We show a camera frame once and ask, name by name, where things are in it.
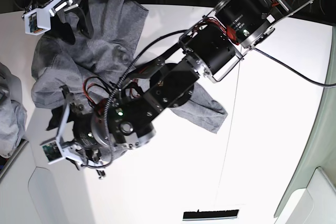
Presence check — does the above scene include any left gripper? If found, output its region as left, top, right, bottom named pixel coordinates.
left=56, top=86, right=156, bottom=179

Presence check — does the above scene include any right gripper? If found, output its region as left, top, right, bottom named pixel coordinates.
left=23, top=0, right=94, bottom=45

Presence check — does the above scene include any grey t-shirt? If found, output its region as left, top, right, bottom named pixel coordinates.
left=31, top=0, right=227, bottom=134

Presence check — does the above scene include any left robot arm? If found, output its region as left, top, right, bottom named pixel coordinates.
left=42, top=0, right=295, bottom=178

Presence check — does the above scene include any grey clothes pile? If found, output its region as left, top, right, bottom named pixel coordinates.
left=1, top=64, right=27, bottom=158

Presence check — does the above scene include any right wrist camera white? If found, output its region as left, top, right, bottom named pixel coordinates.
left=23, top=8, right=51, bottom=36

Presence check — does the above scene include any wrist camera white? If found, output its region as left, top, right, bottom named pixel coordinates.
left=40, top=137, right=66, bottom=165
left=23, top=8, right=51, bottom=36

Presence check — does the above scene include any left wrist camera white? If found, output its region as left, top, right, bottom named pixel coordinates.
left=40, top=137, right=66, bottom=165

